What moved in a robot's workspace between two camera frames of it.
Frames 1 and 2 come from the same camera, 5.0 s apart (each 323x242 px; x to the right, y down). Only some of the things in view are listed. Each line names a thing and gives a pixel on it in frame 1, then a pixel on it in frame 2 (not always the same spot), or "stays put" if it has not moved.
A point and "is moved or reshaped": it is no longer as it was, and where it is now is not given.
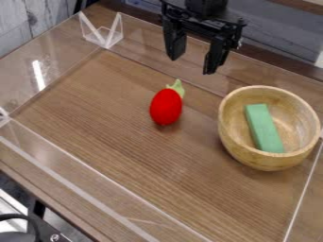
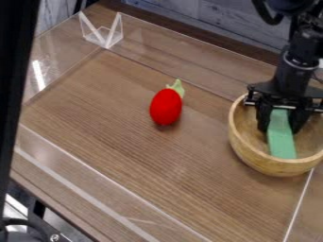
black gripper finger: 173,34 to 264,111
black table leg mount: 40,231 stays put
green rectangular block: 264,128 is moved or reshaped
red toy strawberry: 166,104 stays put
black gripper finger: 215,57 to 297,117
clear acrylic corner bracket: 102,36 stays put
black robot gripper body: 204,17 to 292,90
